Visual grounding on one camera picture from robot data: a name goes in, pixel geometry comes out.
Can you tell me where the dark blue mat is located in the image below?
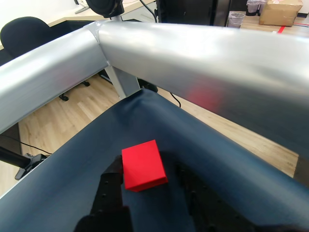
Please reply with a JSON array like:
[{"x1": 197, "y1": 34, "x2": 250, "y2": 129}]
[{"x1": 0, "y1": 88, "x2": 309, "y2": 232}]

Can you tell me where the black cabinet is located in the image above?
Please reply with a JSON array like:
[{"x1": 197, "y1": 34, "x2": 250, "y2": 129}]
[{"x1": 156, "y1": 0, "x2": 232, "y2": 26}]

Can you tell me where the grey metal frame post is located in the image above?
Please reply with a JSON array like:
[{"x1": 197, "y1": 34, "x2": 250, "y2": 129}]
[{"x1": 103, "y1": 14, "x2": 141, "y2": 100}]

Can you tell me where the black round object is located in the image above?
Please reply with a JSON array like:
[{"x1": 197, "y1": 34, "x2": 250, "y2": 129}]
[{"x1": 85, "y1": 0, "x2": 125, "y2": 18}]

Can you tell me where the black office chair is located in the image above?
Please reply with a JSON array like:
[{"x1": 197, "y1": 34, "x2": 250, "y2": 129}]
[{"x1": 0, "y1": 16, "x2": 91, "y2": 102}]

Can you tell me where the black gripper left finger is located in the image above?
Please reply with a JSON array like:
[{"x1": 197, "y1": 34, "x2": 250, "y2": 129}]
[{"x1": 74, "y1": 154, "x2": 132, "y2": 232}]

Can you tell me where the black desk leg foot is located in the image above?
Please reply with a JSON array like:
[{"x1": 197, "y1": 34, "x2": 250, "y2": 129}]
[{"x1": 0, "y1": 145, "x2": 48, "y2": 181}]

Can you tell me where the silver padded frame rail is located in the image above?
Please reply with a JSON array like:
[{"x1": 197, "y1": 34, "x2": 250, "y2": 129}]
[
  {"x1": 0, "y1": 20, "x2": 109, "y2": 135},
  {"x1": 98, "y1": 19, "x2": 309, "y2": 160}
]

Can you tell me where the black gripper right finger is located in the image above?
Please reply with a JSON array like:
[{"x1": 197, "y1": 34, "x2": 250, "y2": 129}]
[{"x1": 174, "y1": 162, "x2": 257, "y2": 232}]

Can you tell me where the red cube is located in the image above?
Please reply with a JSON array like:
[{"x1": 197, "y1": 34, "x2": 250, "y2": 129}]
[{"x1": 121, "y1": 139, "x2": 169, "y2": 193}]

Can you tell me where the mesh trash bin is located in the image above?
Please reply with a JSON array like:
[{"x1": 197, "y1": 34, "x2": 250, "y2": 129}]
[
  {"x1": 228, "y1": 11, "x2": 246, "y2": 29},
  {"x1": 246, "y1": 0, "x2": 263, "y2": 17}
]

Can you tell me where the brown cardboard box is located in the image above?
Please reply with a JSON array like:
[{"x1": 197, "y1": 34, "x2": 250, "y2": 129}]
[{"x1": 258, "y1": 0, "x2": 304, "y2": 27}]

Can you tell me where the light wooden desk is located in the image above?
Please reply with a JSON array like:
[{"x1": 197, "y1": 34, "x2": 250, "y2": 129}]
[{"x1": 48, "y1": 0, "x2": 156, "y2": 28}]

